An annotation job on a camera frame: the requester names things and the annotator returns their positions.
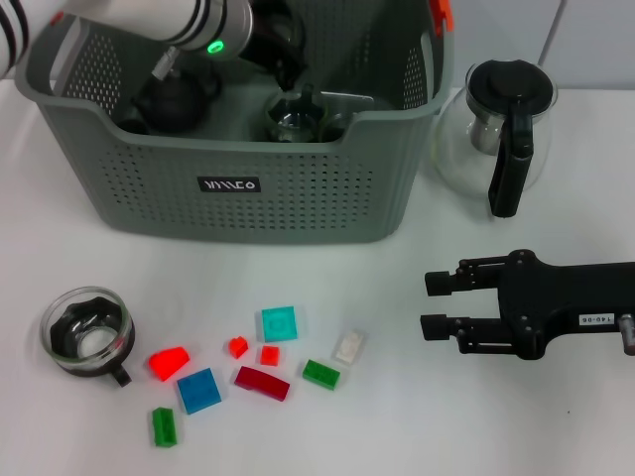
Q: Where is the grey perforated plastic storage bin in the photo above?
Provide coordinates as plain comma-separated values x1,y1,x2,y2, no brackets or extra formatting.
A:
14,0,456,247

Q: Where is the glass carafe with black handle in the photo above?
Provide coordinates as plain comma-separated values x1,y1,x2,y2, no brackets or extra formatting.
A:
430,59,560,219

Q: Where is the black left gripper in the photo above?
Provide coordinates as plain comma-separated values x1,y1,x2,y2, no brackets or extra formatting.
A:
244,13,305,92

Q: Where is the orange-red wedge block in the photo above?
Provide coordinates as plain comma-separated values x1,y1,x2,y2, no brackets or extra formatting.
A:
148,346,191,382

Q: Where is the white two-stud block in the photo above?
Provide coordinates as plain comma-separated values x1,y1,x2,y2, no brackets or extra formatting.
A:
331,329,368,366

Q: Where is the glass teacup with black holder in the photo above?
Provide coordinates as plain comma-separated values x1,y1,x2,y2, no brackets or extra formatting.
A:
250,0,308,63
266,84,329,143
321,112,349,143
39,286,135,388

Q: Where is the green rectangular block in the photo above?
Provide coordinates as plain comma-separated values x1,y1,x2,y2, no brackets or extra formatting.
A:
302,359,342,392
152,406,180,449

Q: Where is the dark red long block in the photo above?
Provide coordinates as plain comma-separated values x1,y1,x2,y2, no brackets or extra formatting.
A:
233,365,292,402

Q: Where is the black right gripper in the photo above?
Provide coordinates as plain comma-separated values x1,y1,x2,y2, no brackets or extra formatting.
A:
419,249,635,361

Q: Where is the teal square block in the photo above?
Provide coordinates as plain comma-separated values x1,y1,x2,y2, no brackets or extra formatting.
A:
261,305,301,344

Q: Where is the dark clay teapot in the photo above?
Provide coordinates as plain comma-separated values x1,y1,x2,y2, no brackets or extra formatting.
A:
131,68,223,134

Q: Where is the thin flat grey plate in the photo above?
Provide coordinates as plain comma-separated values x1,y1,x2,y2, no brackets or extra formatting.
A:
319,90,376,103

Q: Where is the blue square block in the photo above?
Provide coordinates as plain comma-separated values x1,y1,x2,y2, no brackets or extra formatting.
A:
177,367,223,416

